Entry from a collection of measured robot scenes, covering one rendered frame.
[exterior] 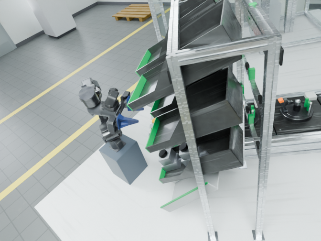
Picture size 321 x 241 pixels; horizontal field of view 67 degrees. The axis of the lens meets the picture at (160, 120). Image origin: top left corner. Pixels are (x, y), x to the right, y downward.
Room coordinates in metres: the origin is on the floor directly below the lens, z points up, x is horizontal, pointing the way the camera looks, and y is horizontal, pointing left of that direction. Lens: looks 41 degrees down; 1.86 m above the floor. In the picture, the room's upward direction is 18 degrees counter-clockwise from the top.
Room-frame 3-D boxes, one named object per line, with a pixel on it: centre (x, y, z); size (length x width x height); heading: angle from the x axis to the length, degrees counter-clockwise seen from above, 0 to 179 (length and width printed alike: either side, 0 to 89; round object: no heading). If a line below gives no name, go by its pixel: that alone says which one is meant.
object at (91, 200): (0.81, 0.20, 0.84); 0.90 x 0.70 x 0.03; 128
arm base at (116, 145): (0.85, 0.23, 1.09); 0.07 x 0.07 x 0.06; 38
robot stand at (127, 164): (0.85, 0.24, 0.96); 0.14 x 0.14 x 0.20; 38
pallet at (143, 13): (6.22, -0.29, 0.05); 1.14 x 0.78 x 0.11; 38
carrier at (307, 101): (0.78, -0.64, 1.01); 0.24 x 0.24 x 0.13; 75
